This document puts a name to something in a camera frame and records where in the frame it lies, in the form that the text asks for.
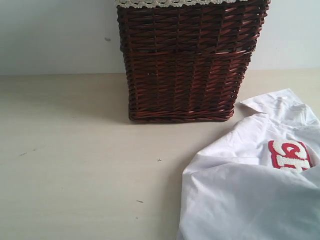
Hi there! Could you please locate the white t-shirt red patch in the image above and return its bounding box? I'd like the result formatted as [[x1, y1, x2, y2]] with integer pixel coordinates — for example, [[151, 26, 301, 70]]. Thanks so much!
[[177, 89, 320, 240]]

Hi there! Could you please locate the dark brown wicker basket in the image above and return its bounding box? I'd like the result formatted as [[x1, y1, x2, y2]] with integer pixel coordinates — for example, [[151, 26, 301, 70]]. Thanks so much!
[[116, 0, 270, 123]]

